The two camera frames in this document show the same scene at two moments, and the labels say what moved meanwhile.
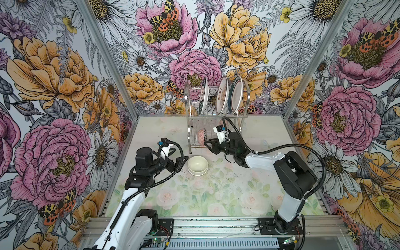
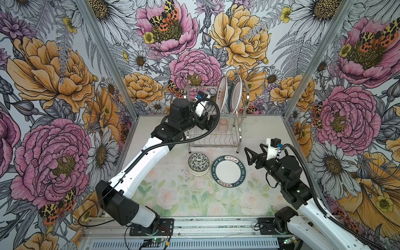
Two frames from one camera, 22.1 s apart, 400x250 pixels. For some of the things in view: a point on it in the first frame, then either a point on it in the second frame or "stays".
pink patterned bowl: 201,137 -> 198,162
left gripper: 171,167 -> 202,124
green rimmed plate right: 236,95 stays
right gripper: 215,148 -> 262,158
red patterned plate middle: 222,95 stays
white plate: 206,95 -> 228,171
